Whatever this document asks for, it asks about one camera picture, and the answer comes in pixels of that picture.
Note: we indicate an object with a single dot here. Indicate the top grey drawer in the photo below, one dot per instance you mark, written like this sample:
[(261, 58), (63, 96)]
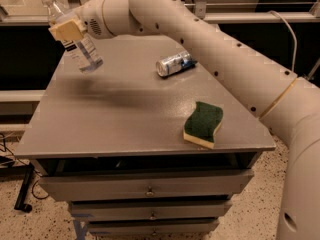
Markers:
[(149, 185)]

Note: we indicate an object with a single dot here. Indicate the clear blue-labelled plastic bottle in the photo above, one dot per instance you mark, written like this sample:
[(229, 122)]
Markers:
[(83, 52)]

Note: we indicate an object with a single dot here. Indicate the black stand foot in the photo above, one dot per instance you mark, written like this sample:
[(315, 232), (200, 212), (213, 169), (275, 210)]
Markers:
[(20, 204)]

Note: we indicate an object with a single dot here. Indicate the grey drawer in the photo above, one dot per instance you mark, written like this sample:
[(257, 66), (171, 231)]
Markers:
[(153, 227), (150, 210), (149, 185)]

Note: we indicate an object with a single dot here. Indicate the middle grey drawer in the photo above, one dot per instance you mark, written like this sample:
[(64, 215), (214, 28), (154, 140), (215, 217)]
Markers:
[(150, 210)]

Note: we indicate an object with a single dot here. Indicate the green yellow scouring sponge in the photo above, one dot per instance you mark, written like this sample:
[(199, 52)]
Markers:
[(201, 126)]

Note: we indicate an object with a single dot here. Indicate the grey metal frame rail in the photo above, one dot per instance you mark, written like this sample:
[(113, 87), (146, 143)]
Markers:
[(212, 18)]

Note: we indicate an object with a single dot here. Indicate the bottom grey drawer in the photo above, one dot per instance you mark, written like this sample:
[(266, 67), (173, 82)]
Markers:
[(153, 227)]

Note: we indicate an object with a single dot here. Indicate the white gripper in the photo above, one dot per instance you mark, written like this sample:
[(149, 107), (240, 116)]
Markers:
[(92, 18)]

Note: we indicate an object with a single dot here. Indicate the silver blue drink can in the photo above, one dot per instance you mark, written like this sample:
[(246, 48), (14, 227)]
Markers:
[(174, 64)]

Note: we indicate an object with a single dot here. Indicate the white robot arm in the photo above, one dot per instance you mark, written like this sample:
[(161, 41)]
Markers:
[(285, 103)]

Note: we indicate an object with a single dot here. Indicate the grey drawer cabinet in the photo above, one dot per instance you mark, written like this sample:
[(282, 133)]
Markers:
[(125, 119)]

